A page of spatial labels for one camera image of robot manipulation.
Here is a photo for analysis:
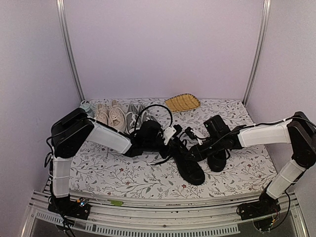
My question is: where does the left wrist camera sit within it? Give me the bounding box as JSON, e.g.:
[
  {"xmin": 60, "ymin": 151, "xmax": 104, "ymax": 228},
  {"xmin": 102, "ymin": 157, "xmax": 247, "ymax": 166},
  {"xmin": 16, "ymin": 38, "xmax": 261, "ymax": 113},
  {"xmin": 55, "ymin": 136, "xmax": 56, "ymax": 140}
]
[{"xmin": 163, "ymin": 124, "xmax": 182, "ymax": 145}]

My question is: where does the beige sneaker right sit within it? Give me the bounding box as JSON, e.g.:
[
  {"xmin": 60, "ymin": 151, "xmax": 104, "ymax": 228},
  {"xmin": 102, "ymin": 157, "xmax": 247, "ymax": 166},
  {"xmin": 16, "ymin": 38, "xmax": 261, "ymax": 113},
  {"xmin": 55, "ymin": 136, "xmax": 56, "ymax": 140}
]
[{"xmin": 109, "ymin": 100, "xmax": 127, "ymax": 132}]

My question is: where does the aluminium frame post left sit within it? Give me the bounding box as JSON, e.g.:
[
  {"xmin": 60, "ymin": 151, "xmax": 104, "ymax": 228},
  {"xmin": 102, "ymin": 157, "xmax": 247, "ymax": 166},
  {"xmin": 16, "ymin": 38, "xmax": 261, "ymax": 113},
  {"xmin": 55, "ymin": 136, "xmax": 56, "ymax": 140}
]
[{"xmin": 56, "ymin": 0, "xmax": 85, "ymax": 101}]

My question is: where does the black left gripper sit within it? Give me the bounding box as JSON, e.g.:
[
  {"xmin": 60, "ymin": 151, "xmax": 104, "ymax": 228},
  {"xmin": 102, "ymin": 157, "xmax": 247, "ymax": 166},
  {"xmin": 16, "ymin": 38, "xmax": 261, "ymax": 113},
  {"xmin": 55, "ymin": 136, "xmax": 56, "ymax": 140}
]
[{"xmin": 144, "ymin": 133, "xmax": 179, "ymax": 159}]

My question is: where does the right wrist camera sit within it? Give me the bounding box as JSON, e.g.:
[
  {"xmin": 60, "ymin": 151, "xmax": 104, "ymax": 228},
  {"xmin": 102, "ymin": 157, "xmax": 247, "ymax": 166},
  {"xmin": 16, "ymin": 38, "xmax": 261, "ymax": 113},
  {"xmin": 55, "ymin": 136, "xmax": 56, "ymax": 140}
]
[{"xmin": 185, "ymin": 127, "xmax": 205, "ymax": 145}]

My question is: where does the grey sneaker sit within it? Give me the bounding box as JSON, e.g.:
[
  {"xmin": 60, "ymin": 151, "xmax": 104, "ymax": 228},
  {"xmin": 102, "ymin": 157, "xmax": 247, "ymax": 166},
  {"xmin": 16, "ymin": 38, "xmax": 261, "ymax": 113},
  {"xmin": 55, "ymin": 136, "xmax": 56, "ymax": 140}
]
[
  {"xmin": 126, "ymin": 103, "xmax": 144, "ymax": 134},
  {"xmin": 139, "ymin": 103, "xmax": 157, "ymax": 122}
]

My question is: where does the aluminium frame post right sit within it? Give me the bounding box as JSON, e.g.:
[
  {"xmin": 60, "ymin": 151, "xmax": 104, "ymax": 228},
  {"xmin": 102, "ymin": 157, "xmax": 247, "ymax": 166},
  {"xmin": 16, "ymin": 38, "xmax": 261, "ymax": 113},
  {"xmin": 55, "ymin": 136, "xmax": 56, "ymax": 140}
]
[{"xmin": 242, "ymin": 0, "xmax": 271, "ymax": 107}]

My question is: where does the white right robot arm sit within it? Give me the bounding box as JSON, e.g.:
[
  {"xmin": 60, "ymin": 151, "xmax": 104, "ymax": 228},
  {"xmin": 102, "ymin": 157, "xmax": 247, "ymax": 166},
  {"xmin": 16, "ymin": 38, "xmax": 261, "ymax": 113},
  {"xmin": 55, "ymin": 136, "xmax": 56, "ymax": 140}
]
[{"xmin": 185, "ymin": 112, "xmax": 316, "ymax": 220}]

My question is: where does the green tape piece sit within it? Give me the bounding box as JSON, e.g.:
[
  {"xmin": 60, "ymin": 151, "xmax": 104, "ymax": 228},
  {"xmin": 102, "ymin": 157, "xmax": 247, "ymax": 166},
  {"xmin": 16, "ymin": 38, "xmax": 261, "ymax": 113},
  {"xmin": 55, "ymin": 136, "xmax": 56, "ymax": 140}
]
[{"xmin": 108, "ymin": 199, "xmax": 123, "ymax": 206}]

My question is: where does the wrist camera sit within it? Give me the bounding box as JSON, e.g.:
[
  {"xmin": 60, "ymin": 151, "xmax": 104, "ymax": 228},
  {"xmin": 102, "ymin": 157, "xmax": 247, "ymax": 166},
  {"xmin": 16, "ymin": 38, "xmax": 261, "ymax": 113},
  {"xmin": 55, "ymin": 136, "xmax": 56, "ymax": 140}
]
[
  {"xmin": 185, "ymin": 127, "xmax": 205, "ymax": 145},
  {"xmin": 163, "ymin": 124, "xmax": 182, "ymax": 145}
]

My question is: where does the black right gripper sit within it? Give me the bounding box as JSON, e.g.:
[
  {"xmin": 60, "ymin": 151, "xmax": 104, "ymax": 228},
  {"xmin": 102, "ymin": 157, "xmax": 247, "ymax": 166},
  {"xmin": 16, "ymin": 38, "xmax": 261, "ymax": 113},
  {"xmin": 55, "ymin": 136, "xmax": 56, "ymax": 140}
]
[{"xmin": 185, "ymin": 135, "xmax": 224, "ymax": 162}]

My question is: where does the black front canvas sneaker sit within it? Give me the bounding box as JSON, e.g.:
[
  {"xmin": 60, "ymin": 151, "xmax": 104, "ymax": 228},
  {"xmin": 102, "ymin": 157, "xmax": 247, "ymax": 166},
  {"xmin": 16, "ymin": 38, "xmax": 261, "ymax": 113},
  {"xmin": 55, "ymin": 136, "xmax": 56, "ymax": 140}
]
[{"xmin": 152, "ymin": 138, "xmax": 205, "ymax": 186}]

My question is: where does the beige sneaker left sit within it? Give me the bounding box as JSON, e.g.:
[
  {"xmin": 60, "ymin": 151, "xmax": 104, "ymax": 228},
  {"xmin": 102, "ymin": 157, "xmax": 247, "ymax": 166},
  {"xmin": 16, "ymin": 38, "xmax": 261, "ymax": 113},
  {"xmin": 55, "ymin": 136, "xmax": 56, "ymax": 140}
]
[{"xmin": 95, "ymin": 104, "xmax": 111, "ymax": 125}]

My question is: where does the woven bamboo tray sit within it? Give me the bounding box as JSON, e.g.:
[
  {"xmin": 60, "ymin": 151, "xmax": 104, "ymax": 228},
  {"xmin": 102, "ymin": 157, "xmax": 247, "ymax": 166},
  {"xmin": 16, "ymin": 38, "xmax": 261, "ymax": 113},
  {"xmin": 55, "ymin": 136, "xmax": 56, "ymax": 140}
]
[{"xmin": 165, "ymin": 93, "xmax": 200, "ymax": 113}]

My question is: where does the grey sneaker left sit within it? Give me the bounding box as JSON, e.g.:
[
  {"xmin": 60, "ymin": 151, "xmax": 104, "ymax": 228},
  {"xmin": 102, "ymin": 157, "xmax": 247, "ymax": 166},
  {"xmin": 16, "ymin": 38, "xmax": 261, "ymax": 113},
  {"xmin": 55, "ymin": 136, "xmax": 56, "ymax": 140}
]
[{"xmin": 126, "ymin": 103, "xmax": 144, "ymax": 134}]

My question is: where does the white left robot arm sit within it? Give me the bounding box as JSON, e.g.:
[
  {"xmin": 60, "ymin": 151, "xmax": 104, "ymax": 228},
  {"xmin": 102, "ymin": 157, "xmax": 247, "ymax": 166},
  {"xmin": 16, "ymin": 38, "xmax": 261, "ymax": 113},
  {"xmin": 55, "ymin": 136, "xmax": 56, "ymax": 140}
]
[{"xmin": 45, "ymin": 108, "xmax": 182, "ymax": 219}]

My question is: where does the floral tablecloth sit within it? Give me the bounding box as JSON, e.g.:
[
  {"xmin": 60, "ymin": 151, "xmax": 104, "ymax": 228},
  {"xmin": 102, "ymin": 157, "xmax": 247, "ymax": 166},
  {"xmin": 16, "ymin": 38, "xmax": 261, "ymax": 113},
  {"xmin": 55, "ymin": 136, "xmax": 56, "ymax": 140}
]
[{"xmin": 69, "ymin": 98, "xmax": 277, "ymax": 199}]

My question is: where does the beige sneaker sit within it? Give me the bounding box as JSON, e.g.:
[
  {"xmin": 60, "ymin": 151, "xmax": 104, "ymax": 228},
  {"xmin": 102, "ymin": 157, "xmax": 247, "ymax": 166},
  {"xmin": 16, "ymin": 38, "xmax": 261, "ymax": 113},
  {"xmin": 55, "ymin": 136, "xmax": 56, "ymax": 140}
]
[
  {"xmin": 95, "ymin": 104, "xmax": 111, "ymax": 125},
  {"xmin": 109, "ymin": 100, "xmax": 127, "ymax": 132}
]

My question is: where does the black canvas sneaker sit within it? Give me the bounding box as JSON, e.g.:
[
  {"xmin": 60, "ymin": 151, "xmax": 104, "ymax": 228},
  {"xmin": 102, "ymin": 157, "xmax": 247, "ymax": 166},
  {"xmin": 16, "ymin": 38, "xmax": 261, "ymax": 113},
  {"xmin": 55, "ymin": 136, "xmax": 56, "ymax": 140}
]
[
  {"xmin": 152, "ymin": 138, "xmax": 205, "ymax": 186},
  {"xmin": 207, "ymin": 150, "xmax": 227, "ymax": 172}
]

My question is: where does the pale green small jar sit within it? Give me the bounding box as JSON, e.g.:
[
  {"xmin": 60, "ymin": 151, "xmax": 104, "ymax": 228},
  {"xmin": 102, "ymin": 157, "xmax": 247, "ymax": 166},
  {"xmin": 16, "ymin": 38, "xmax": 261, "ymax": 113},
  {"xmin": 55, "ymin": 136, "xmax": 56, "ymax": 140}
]
[{"xmin": 79, "ymin": 100, "xmax": 95, "ymax": 118}]

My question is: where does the aluminium front rail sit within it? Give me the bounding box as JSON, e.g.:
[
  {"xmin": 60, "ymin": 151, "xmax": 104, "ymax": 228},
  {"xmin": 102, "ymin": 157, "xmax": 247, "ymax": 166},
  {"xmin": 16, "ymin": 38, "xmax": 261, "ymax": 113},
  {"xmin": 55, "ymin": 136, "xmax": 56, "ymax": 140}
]
[{"xmin": 20, "ymin": 190, "xmax": 311, "ymax": 237}]

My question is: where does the aluminium frame post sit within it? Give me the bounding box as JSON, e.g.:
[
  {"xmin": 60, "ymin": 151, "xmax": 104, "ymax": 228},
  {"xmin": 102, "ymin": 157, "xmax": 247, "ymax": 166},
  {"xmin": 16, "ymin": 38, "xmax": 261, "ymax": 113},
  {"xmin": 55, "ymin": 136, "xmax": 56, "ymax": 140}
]
[
  {"xmin": 56, "ymin": 0, "xmax": 85, "ymax": 101},
  {"xmin": 242, "ymin": 0, "xmax": 271, "ymax": 107}
]

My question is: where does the grey sneaker right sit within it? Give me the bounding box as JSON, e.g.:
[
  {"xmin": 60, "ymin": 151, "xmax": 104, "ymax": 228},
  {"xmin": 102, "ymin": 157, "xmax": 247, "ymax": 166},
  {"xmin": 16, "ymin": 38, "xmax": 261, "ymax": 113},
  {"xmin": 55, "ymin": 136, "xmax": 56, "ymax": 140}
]
[{"xmin": 139, "ymin": 103, "xmax": 157, "ymax": 122}]

